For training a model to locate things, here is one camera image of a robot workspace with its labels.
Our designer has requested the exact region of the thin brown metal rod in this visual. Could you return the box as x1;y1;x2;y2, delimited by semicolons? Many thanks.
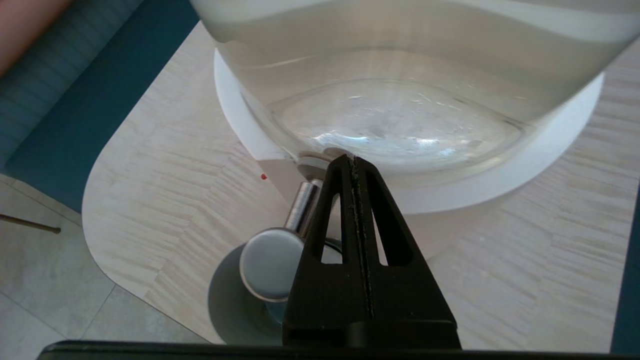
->
0;214;62;234

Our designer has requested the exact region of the pink bolster cushion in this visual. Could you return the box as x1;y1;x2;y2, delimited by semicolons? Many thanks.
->
0;0;76;76

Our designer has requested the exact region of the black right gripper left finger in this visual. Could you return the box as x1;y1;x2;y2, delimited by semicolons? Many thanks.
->
282;154;373;347

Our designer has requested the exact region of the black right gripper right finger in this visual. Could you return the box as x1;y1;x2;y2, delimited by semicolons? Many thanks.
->
354;156;462;349

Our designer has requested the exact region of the clear water dispenser white base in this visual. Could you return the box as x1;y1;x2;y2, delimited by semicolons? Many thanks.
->
189;0;640;262

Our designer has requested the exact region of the steel water dispenser tap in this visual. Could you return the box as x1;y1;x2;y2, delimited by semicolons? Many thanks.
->
239;179;326;303

